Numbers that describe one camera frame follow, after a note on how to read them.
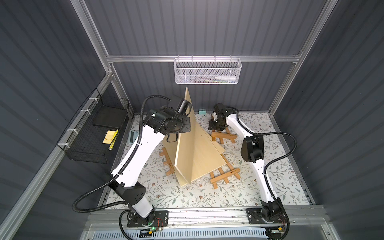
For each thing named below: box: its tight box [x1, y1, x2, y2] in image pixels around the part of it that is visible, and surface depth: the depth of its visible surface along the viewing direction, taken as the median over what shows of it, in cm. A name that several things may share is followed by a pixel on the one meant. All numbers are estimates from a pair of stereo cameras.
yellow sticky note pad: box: [102, 130, 116, 144], surface depth 76 cm
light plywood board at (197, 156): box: [174, 87, 227, 185], surface depth 89 cm
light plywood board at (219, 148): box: [201, 126, 225, 155], surface depth 99 cm
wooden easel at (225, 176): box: [210, 153, 241, 190], surface depth 87 cm
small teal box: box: [198, 108, 207, 115], surface depth 122 cm
